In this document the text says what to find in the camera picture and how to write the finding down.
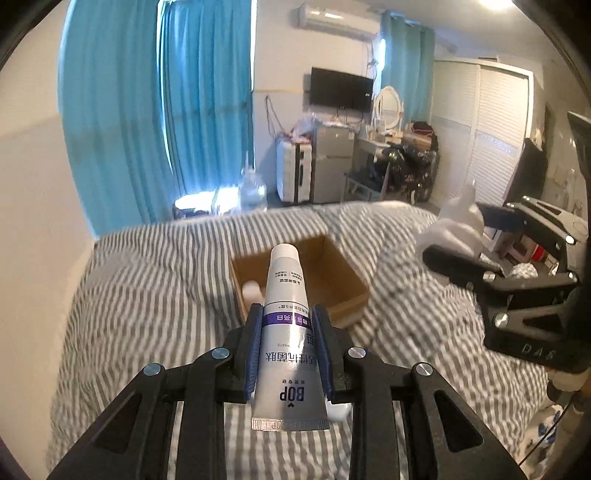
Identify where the white hair dryer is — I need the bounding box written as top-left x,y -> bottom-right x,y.
242,280 -> 264,310

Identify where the white BOP toothpaste tube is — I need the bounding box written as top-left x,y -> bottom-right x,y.
252,244 -> 329,432

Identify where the brown cardboard box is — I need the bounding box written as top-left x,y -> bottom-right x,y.
230,235 -> 370,329

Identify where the blue tissue pack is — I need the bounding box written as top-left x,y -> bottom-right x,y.
325,400 -> 353,423

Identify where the black bags pile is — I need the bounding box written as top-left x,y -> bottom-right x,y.
383,121 -> 440,204

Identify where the white louvered wardrobe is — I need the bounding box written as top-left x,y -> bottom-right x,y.
430,59 -> 536,207

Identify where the grey checkered duvet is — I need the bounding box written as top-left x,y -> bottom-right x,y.
46,203 -> 567,479

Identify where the clear water jug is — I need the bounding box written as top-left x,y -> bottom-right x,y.
238,159 -> 267,212

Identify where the grey chair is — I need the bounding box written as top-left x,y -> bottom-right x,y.
341,165 -> 391,203

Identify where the white dressing table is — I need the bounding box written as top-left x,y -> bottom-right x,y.
353,137 -> 402,159

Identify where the white suitcase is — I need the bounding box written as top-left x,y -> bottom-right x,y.
276,139 -> 312,205

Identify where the oval vanity mirror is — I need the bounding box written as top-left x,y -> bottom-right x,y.
373,86 -> 404,131

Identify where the grey mini fridge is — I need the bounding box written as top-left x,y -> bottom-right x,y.
311,124 -> 356,204

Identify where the small blue curtain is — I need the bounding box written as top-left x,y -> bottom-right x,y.
381,12 -> 436,122

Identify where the white air conditioner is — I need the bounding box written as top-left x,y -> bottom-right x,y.
297,3 -> 380,41

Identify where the large blue curtain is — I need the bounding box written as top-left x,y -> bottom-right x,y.
58,1 -> 253,236

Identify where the black wall television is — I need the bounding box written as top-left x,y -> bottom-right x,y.
308,67 -> 374,113

